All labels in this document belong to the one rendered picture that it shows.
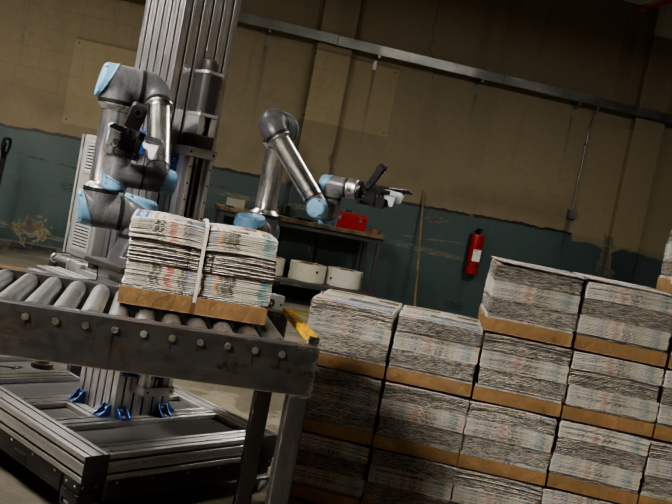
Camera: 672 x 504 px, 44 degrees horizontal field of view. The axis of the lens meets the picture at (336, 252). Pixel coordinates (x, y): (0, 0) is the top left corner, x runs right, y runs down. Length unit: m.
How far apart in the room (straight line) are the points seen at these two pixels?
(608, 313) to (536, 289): 0.24
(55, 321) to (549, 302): 1.56
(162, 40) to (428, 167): 6.86
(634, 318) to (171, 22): 1.89
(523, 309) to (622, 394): 0.41
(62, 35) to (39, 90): 0.62
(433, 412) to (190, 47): 1.54
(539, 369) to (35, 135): 7.32
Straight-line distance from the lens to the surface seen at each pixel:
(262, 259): 2.13
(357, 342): 2.79
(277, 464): 2.07
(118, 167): 2.56
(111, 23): 9.41
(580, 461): 2.87
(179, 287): 2.13
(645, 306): 2.82
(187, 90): 3.13
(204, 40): 3.16
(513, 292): 2.76
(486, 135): 10.02
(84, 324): 1.96
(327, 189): 3.19
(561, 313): 2.78
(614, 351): 2.81
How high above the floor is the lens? 1.15
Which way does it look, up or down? 3 degrees down
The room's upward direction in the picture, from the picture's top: 11 degrees clockwise
